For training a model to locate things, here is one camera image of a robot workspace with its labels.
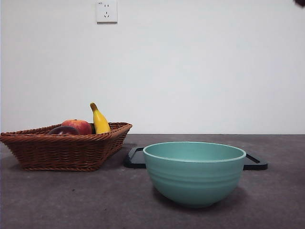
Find teal ceramic bowl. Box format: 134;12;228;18
142;141;247;208

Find dark purple plum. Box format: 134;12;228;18
48;125;81;135

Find dark green rectangular tray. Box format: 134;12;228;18
123;146;268;171

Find yellow banana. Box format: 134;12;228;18
89;102;112;134

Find red orange peach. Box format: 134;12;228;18
61;119;92;135

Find brown wicker basket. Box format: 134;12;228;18
0;122;133;172

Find white wall socket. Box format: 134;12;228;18
96;0;118;24

